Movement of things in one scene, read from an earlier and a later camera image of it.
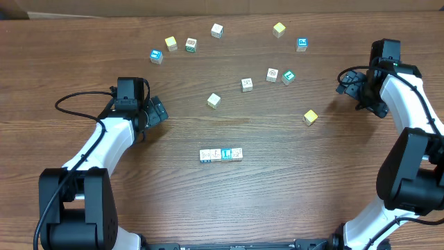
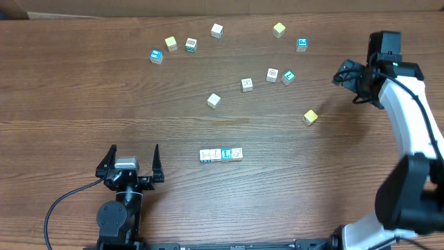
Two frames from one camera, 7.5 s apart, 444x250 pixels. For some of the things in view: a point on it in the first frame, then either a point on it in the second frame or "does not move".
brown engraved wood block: [236, 154] does not move
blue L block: [226, 154] does not move
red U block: [205, 156] does not move
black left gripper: [155, 110] to [148, 182]
